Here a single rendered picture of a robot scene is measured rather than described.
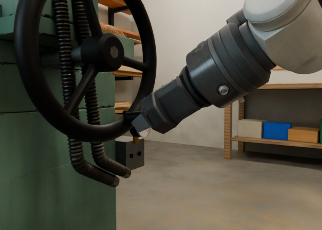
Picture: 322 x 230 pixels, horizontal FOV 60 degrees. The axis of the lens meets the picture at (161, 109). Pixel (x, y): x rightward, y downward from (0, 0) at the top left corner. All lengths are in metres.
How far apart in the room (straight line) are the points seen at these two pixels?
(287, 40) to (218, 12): 3.77
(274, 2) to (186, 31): 3.94
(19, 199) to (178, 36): 3.87
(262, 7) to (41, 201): 0.53
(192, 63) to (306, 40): 0.13
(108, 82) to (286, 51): 0.49
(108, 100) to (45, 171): 0.23
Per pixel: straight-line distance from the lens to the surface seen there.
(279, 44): 0.33
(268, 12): 0.31
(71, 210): 0.69
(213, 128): 3.99
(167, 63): 4.32
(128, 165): 0.75
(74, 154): 0.50
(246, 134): 3.38
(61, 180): 0.65
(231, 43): 0.33
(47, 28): 0.51
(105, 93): 0.72
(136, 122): 0.44
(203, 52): 0.35
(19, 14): 0.39
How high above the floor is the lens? 0.74
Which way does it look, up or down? 3 degrees down
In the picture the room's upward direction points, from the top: straight up
